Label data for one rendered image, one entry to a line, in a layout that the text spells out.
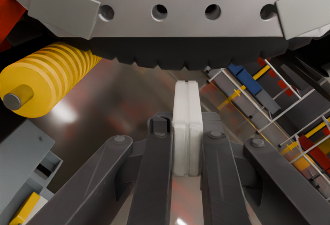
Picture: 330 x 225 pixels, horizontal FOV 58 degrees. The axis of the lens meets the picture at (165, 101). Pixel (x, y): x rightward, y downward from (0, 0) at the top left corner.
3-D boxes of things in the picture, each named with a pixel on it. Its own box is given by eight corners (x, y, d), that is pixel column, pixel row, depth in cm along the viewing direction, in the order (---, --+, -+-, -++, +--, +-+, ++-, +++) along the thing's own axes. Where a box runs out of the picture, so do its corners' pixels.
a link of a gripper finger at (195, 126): (187, 126, 14) (203, 126, 14) (186, 79, 21) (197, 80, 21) (186, 177, 15) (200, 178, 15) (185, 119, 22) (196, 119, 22)
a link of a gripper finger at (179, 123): (186, 177, 15) (171, 177, 15) (185, 119, 22) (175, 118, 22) (187, 126, 14) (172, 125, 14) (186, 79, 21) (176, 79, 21)
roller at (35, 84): (100, 60, 55) (120, 38, 54) (20, 142, 28) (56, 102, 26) (75, 38, 54) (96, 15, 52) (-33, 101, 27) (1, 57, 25)
